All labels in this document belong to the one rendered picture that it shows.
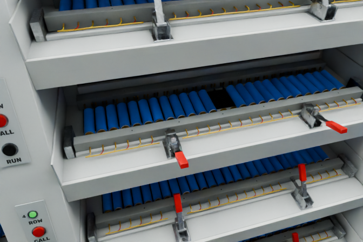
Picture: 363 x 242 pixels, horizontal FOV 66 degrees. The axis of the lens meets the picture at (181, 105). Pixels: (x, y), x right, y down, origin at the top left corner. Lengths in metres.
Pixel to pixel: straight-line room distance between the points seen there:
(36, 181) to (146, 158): 0.16
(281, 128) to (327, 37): 0.17
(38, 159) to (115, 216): 0.22
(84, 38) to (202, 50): 0.17
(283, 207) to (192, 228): 0.20
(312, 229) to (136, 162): 0.53
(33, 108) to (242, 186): 0.43
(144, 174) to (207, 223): 0.20
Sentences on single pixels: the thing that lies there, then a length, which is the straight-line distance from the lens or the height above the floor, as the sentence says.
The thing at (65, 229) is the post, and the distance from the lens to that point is 0.52.
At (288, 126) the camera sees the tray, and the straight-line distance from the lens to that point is 0.56.
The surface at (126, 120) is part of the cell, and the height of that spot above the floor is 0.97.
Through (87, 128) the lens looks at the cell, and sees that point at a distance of 0.51.
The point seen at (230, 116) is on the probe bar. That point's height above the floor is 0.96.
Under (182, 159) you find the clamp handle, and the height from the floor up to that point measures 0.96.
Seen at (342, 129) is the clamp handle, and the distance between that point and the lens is 0.52.
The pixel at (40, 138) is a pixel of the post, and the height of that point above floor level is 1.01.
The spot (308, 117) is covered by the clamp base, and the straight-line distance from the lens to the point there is 0.57.
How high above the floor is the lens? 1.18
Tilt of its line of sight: 22 degrees down
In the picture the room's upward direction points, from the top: 5 degrees counter-clockwise
